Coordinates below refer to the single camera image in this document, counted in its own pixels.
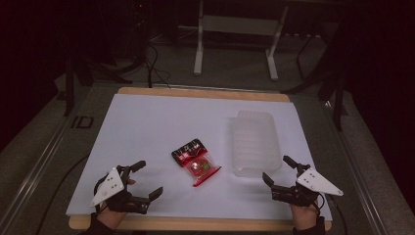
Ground red and black snack packet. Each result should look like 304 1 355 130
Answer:
170 138 222 188

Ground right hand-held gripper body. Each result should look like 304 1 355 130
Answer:
270 164 345 208

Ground black tripod stand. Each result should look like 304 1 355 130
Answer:
62 53 133 118
283 30 349 132

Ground white paper sheet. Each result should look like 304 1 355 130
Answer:
66 93 333 221

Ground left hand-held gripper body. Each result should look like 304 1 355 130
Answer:
90 164 153 215

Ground white metal stand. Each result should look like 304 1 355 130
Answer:
193 0 290 82

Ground person's left hand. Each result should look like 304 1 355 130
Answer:
97 177 137 230

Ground metal floor rail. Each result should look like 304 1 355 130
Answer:
0 109 77 235
322 100 390 235

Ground black floor cable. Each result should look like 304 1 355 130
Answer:
34 154 91 235

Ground clear plastic container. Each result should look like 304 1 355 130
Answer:
231 110 284 178

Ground person's right hand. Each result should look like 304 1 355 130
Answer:
290 201 321 230

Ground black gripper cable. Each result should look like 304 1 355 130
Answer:
314 192 348 235

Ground black hanging cables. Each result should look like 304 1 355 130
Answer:
142 41 171 89

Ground wooden table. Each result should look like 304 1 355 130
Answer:
68 86 333 232

